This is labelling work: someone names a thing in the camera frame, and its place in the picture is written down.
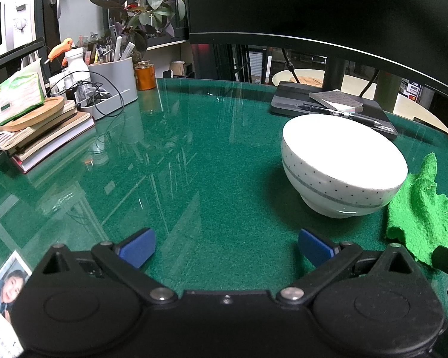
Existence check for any bunch of pens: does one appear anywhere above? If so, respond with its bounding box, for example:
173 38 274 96
84 34 136 64

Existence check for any black monitor cable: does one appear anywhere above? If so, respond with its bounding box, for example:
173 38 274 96
283 48 298 83
359 68 382 98

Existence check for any oval wooden tray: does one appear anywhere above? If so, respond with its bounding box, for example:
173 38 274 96
0 96 65 132

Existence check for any potted green plant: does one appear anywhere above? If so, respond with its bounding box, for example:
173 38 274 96
90 0 187 53

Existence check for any orange metal canister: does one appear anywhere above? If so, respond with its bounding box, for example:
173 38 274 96
134 61 157 91

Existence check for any black computer monitor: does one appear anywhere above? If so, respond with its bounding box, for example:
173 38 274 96
187 0 448 95

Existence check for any green white tissue pack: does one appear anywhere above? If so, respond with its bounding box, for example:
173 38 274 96
0 72 45 126

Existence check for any orange handled tool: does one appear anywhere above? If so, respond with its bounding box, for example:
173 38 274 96
47 38 77 62

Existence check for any white microwave oven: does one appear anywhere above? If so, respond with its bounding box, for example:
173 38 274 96
0 0 38 55

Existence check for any grey desk organizer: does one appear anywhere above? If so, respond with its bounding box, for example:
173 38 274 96
76 57 139 119

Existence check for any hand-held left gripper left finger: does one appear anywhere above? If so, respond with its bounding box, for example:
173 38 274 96
41 227 178 304

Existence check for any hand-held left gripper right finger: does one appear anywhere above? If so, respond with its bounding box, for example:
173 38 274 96
276 228 417 304

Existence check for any white dotted bowl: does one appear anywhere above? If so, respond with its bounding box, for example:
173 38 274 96
281 115 409 219

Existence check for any black flat screen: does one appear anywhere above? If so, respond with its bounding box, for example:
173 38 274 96
0 37 46 79

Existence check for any thin black cable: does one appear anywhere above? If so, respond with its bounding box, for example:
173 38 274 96
65 71 128 120

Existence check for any black pen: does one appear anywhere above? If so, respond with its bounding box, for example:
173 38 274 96
302 103 383 127

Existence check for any portrait photo print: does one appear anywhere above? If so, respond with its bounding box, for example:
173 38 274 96
0 251 32 319

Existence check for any red edged book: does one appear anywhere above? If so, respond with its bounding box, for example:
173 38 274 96
10 127 96 174

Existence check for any grey sticky note pad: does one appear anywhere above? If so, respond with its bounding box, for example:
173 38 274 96
308 89 363 113

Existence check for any black monitor stand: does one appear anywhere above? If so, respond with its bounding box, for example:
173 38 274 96
270 55 399 139

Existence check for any cream round table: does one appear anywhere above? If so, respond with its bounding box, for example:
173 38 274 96
272 68 448 135

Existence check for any white plastic bottle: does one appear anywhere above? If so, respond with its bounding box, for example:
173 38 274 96
62 51 90 79

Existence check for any green cleaning cloth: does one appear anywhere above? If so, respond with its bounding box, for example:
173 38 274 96
386 152 448 268

